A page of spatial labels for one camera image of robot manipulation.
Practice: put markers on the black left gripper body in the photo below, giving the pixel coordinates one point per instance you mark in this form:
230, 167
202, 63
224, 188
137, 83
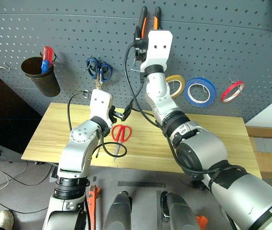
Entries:
113, 115

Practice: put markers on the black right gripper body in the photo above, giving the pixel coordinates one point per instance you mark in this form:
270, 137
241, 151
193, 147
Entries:
141, 49

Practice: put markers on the orange and black pliers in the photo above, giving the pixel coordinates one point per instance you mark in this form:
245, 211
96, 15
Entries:
156, 19

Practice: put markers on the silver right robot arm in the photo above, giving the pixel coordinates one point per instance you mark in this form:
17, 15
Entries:
203, 148

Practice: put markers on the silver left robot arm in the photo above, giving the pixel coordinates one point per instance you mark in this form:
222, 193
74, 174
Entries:
75, 153

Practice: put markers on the white metal pegboard hook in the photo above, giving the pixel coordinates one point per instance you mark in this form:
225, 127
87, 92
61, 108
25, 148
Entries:
133, 68
234, 81
0, 67

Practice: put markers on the yellow tape roll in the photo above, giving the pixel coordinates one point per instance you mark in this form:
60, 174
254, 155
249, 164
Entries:
180, 82

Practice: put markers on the blue tape roll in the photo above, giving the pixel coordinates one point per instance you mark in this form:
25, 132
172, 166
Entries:
189, 94

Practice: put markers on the black floor tape strip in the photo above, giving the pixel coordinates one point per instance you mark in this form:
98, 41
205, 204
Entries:
140, 184

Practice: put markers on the dark grey pegboard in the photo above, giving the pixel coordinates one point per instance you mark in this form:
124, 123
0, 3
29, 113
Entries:
54, 28

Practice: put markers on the red tape roll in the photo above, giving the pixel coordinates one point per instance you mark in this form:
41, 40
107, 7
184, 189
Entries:
231, 92

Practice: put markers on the black plastic cup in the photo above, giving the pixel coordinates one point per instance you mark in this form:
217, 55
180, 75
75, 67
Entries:
43, 82

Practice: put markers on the red and blue screwdriver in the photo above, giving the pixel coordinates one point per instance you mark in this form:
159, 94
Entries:
47, 56

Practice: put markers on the red tool on floor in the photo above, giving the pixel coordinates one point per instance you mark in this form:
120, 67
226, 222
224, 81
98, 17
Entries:
93, 206

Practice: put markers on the orange scrap on floor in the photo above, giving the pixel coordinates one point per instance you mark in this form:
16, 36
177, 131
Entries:
201, 221

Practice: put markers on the cardboard box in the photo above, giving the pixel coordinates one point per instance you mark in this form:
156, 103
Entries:
267, 158

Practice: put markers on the white shoe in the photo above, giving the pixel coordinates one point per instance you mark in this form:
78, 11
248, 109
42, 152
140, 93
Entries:
5, 219

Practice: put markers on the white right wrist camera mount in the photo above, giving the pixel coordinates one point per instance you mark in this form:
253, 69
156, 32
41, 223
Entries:
158, 51

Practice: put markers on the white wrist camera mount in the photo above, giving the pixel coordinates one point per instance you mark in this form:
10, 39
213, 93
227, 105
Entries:
158, 51
99, 103

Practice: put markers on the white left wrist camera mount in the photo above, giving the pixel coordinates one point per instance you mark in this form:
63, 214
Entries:
99, 103

